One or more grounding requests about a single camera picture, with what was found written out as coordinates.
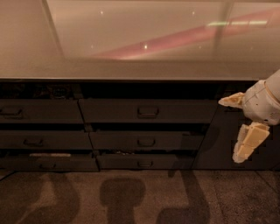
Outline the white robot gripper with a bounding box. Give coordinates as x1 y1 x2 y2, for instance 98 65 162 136
218 80 280 164

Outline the dark drawer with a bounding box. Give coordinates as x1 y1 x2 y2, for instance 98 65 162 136
96 154 194 170
0 99 83 124
0 130 92 150
0 153 99 172
89 131 204 151
79 99 217 123

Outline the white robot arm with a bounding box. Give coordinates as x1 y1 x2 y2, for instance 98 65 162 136
218 71 280 164

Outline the dark right cabinet door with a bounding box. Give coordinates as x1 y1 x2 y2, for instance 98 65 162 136
191 84 280 171

